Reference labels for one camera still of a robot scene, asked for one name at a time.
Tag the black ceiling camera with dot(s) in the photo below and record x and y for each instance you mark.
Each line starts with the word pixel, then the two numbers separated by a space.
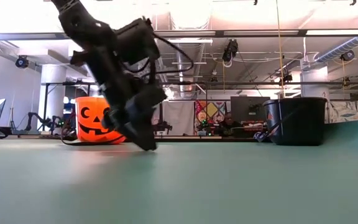
pixel 347 55
pixel 21 62

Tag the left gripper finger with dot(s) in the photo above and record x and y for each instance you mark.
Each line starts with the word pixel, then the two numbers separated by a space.
pixel 110 119
pixel 143 137

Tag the person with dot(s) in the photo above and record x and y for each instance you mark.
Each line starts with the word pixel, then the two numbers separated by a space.
pixel 228 124

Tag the white hanging sheet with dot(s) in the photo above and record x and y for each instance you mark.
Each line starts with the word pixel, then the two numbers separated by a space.
pixel 179 115

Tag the black pumpkin bucket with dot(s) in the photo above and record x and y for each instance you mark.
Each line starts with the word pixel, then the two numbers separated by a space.
pixel 300 124

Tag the white ceiling light fixture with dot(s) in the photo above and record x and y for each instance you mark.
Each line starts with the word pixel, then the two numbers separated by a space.
pixel 197 41

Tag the orange pumpkin bucket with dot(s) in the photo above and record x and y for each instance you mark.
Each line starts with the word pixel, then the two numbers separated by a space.
pixel 92 124

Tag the grey overhead frame beam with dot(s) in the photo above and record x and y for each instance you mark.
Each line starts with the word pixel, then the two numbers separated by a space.
pixel 228 33

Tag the leaf patterned wall panel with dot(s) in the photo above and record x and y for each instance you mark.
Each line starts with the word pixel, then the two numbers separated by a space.
pixel 353 110

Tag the colourful patchwork quilt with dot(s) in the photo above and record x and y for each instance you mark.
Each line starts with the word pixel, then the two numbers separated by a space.
pixel 211 110

